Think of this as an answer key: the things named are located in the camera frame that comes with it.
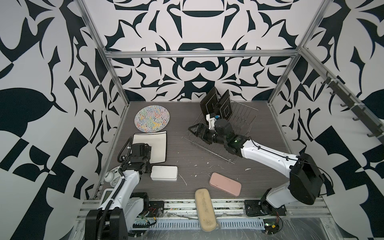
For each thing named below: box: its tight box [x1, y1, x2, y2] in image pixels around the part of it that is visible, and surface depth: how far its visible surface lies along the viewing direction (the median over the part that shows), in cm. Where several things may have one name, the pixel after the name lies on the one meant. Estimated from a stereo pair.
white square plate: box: [132, 131, 167, 164], surface depth 101 cm
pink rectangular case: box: [209, 172, 242, 197], surface depth 82 cm
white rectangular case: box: [150, 165, 178, 182], surface depth 85 cm
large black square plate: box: [200, 86, 222, 115], surface depth 97 cm
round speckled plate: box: [134, 105, 170, 133], surface depth 111 cm
